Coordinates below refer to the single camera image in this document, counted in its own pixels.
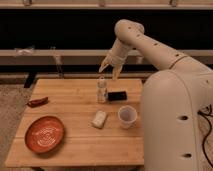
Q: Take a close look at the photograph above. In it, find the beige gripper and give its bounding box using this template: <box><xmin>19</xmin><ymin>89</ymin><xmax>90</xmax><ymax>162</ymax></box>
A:
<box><xmin>99</xmin><ymin>39</ymin><xmax>131</xmax><ymax>80</ymax></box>

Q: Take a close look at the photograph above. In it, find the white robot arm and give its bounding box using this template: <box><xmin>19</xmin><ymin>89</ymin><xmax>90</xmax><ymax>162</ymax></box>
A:
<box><xmin>101</xmin><ymin>19</ymin><xmax>213</xmax><ymax>171</ymax></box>

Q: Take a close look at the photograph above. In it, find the white sponge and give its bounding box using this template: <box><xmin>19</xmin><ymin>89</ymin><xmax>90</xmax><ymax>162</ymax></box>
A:
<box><xmin>92</xmin><ymin>111</ymin><xmax>107</xmax><ymax>129</ymax></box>

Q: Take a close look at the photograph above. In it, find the small clear bottle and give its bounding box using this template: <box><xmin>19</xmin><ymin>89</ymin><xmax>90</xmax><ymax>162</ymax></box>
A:
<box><xmin>97</xmin><ymin>76</ymin><xmax>107</xmax><ymax>103</ymax></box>

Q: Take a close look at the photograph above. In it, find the white plastic cup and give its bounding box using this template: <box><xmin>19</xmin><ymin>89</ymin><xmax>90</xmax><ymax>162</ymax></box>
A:
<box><xmin>118</xmin><ymin>105</ymin><xmax>137</xmax><ymax>129</ymax></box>

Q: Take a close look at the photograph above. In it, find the red chili pepper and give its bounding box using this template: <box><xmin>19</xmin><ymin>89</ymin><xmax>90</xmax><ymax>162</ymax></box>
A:
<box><xmin>27</xmin><ymin>97</ymin><xmax>48</xmax><ymax>108</ymax></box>

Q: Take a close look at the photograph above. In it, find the orange ribbed plate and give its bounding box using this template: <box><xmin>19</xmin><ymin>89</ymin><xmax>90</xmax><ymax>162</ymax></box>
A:
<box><xmin>25</xmin><ymin>116</ymin><xmax>65</xmax><ymax>154</ymax></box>

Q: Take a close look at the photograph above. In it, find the black cable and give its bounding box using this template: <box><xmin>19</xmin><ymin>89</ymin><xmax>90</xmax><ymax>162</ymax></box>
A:
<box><xmin>197</xmin><ymin>105</ymin><xmax>213</xmax><ymax>169</ymax></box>

